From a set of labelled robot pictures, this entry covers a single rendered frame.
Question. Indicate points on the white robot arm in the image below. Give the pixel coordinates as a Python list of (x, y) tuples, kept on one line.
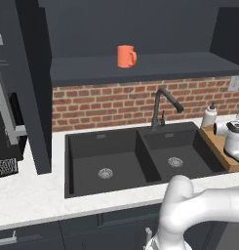
[(189, 208)]

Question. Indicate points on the orange mug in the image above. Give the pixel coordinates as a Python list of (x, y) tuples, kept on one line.
[(125, 57)]

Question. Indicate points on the dark cabinet door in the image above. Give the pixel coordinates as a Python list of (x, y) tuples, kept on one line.
[(34, 97), (226, 35)]

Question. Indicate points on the wooden tray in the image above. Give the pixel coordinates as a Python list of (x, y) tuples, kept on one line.
[(218, 148)]

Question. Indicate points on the white kettle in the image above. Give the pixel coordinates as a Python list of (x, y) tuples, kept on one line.
[(235, 143)]

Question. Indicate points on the black double sink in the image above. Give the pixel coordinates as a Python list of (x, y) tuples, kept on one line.
[(124, 156)]

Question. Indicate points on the black tap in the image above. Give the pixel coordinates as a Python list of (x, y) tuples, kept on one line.
[(155, 110)]

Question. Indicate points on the white soap dispenser bottle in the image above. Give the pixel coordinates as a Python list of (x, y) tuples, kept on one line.
[(208, 117)]

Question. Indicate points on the dark base cupboard door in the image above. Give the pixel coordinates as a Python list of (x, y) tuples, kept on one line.
[(117, 231)]

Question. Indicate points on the dark drawer front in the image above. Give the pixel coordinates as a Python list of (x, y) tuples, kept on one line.
[(36, 236)]

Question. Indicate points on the dark open wall cabinet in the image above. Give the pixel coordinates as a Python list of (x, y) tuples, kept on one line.
[(163, 70)]

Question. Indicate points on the black appliance with grey frame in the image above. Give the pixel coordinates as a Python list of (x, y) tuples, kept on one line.
[(7, 130)]

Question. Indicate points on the white wall socket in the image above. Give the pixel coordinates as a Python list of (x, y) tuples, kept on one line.
[(234, 83)]

